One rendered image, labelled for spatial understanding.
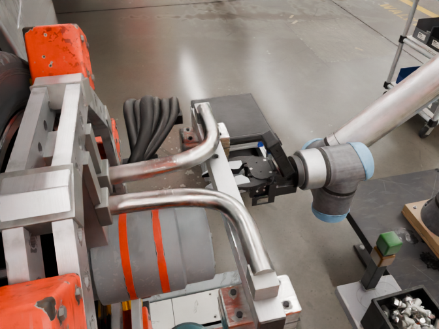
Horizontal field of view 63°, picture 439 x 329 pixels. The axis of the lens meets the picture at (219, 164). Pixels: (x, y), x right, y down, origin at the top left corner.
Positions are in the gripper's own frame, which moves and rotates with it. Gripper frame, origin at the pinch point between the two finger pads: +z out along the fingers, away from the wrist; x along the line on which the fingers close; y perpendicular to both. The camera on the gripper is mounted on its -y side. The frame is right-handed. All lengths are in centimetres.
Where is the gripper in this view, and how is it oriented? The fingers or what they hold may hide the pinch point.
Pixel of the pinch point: (209, 178)
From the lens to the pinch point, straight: 75.4
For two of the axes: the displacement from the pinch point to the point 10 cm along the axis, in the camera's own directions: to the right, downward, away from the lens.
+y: 0.0, 7.5, 6.6
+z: -9.7, 1.5, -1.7
